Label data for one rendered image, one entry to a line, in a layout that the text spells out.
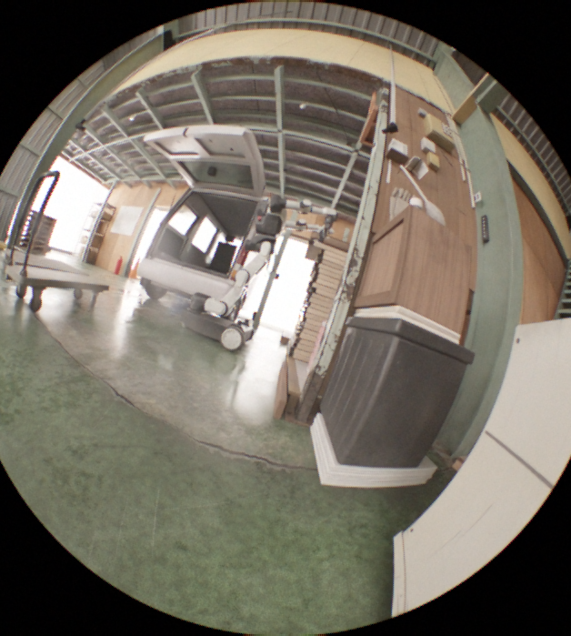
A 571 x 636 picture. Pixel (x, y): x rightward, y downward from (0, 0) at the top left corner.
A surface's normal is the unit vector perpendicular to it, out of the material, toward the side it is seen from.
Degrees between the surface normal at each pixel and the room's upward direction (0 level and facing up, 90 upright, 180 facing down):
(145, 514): 0
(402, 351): 90
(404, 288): 90
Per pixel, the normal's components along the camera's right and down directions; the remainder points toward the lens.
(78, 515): 0.32, -0.95
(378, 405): -0.02, 0.02
